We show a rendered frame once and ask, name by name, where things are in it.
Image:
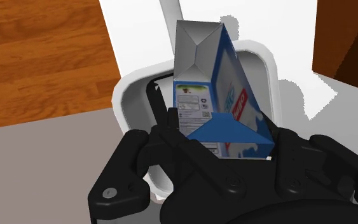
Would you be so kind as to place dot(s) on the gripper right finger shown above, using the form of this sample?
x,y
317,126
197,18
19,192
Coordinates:
x,y
327,155

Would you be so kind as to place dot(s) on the blue and white milk carton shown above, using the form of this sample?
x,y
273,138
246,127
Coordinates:
x,y
194,46

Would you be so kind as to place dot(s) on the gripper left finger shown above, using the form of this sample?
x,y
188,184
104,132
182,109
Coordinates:
x,y
126,173

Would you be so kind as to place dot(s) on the brown wooden cabinet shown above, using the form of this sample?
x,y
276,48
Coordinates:
x,y
336,31

